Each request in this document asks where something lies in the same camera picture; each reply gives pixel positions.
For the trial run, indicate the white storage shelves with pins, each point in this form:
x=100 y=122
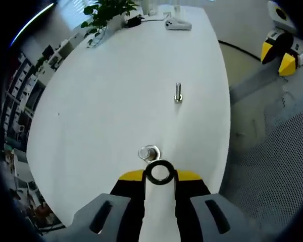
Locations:
x=17 y=100

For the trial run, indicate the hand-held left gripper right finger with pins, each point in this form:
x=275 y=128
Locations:
x=212 y=216

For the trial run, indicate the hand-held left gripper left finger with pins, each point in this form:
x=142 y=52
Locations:
x=103 y=216

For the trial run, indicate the large steel washer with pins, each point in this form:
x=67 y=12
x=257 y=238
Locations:
x=147 y=173

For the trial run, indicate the black power adapter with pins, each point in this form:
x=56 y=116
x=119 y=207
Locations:
x=135 y=21

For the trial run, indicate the grey mesh office chair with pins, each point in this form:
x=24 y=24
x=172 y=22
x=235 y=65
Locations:
x=267 y=151

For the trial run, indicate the green potted plant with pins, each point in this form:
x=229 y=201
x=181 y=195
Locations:
x=108 y=15

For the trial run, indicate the large steel threaded stud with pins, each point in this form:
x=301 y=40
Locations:
x=144 y=152

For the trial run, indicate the small steel threaded stud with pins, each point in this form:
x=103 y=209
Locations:
x=178 y=88

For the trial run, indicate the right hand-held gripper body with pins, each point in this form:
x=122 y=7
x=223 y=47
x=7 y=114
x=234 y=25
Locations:
x=284 y=22

